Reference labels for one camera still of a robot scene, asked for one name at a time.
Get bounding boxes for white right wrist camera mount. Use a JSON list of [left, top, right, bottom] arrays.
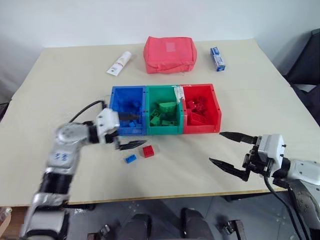
[[256, 133, 288, 174]]

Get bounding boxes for white tape strip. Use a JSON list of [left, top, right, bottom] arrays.
[[172, 84, 186, 105]]

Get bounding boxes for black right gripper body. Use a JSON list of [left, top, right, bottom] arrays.
[[241, 143, 274, 179]]

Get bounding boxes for green plastic bin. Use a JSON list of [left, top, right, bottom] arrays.
[[144, 84, 185, 136]]

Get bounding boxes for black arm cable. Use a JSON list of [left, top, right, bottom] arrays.
[[263, 174, 312, 240], [68, 99, 109, 124]]

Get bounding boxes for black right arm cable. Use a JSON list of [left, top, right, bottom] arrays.
[[263, 174, 312, 240]]

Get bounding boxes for red plastic bin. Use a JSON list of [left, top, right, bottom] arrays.
[[180, 83, 223, 135]]

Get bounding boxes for black chair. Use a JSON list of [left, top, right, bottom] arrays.
[[275, 28, 320, 127]]

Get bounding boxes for large green toy block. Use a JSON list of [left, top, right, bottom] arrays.
[[155, 101, 179, 115]]

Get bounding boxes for blue white small carton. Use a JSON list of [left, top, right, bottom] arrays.
[[209, 46, 227, 72]]

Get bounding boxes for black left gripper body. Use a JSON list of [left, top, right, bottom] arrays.
[[100, 129, 122, 151]]

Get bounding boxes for red toy block pile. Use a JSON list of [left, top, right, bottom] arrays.
[[186, 95, 209, 116]]

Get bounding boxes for white cream tube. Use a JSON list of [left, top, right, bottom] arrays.
[[105, 50, 133, 76]]

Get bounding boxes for red sloped toy block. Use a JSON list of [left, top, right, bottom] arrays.
[[186, 112, 209, 126]]

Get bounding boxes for pink fabric pouch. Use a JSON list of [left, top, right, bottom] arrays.
[[142, 35, 199, 75]]

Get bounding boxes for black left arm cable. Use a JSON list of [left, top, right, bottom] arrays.
[[68, 99, 109, 124]]

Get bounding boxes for dark rounded shape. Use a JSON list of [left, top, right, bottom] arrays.
[[119, 213, 154, 240], [179, 207, 212, 240]]

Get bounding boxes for metal bracket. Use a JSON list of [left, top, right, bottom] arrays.
[[86, 224, 111, 240], [216, 219, 249, 240]]

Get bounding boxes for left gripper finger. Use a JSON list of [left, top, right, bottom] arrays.
[[117, 112, 142, 122], [117, 140, 149, 151]]

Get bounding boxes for blue toy block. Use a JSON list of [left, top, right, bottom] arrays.
[[124, 154, 139, 165]]

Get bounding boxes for blue plastic bin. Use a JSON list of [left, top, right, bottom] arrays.
[[108, 85, 147, 137]]

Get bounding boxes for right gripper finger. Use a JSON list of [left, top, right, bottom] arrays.
[[219, 131, 259, 146], [208, 157, 251, 183]]

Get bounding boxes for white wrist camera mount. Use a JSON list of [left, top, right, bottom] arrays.
[[256, 133, 288, 174], [95, 107, 121, 138]]

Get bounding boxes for blue flat toy blocks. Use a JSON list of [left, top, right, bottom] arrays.
[[119, 119, 144, 129]]

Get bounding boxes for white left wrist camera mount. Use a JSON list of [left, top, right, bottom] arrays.
[[95, 107, 121, 138]]

